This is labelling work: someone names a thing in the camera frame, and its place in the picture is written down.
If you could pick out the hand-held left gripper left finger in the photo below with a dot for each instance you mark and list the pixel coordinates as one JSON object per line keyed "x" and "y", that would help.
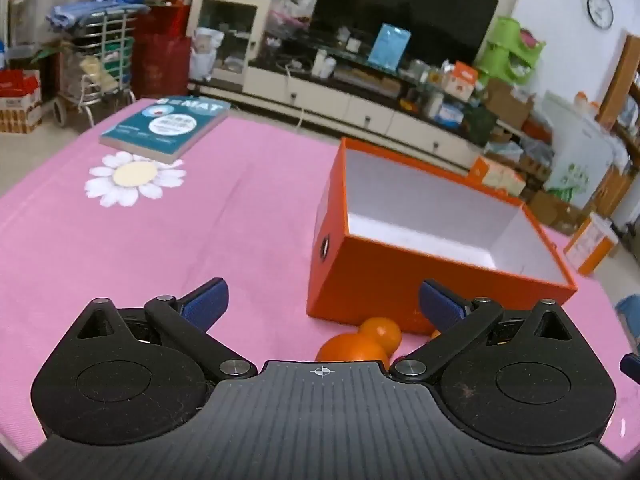
{"x": 205, "y": 304}

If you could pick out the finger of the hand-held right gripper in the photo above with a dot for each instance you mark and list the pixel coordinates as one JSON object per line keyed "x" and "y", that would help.
{"x": 632, "y": 366}

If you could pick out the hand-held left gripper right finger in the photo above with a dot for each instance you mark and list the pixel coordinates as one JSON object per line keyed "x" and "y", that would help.
{"x": 440, "y": 306}

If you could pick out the orange cardboard box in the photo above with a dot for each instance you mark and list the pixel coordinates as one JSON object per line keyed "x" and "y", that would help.
{"x": 360, "y": 280}

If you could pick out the blue fabric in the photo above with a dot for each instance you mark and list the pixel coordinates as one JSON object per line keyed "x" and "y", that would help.
{"x": 630, "y": 315}

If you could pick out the pink daisy tablecloth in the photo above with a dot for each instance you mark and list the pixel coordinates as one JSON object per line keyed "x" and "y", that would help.
{"x": 150, "y": 240}

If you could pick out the orange gift carton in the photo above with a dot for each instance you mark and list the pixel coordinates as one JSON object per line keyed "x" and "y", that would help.
{"x": 497, "y": 177}

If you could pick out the teal book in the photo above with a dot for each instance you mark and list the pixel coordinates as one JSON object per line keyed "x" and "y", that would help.
{"x": 165, "y": 127}

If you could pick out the dark green bag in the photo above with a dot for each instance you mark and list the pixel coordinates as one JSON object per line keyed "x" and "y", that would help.
{"x": 480, "y": 125}

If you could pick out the blue white tissue box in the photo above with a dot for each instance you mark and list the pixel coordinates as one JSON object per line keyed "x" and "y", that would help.
{"x": 450, "y": 114}

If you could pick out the white small fridge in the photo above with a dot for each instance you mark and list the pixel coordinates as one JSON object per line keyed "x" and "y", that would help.
{"x": 580, "y": 150}

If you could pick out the brown cardboard box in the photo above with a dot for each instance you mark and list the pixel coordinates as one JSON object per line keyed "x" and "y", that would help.
{"x": 510, "y": 105}

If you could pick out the white low television cabinet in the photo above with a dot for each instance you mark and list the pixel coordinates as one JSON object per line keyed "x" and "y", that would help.
{"x": 350, "y": 110}

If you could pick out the orange white small carton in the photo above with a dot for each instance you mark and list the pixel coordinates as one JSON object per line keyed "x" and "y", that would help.
{"x": 461, "y": 81}

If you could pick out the red gift bag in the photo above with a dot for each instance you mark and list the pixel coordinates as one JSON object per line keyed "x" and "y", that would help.
{"x": 160, "y": 60}

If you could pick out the white plastic bag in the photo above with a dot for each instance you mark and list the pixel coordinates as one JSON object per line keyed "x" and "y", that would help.
{"x": 206, "y": 52}

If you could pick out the metal shopping cart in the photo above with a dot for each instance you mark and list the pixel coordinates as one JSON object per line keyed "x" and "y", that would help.
{"x": 100, "y": 70}

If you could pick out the green plastic rack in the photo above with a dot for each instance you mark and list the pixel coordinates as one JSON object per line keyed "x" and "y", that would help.
{"x": 505, "y": 50}

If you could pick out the light blue box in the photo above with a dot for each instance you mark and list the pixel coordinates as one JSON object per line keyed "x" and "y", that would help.
{"x": 390, "y": 46}

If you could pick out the red white carton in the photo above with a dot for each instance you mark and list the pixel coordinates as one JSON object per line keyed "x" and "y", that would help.
{"x": 20, "y": 100}

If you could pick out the white glass-door cabinet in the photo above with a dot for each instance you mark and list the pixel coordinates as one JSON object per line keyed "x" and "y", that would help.
{"x": 230, "y": 25}

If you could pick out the wooden shelf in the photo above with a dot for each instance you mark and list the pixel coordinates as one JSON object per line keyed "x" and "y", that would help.
{"x": 622, "y": 85}

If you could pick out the black television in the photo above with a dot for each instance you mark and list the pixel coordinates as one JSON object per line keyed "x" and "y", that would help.
{"x": 415, "y": 0}

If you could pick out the blue striped cloth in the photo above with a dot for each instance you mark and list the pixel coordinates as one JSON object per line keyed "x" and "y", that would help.
{"x": 95, "y": 12}

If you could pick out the round wall clock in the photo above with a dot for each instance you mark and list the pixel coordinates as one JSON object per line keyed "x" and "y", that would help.
{"x": 600, "y": 8}

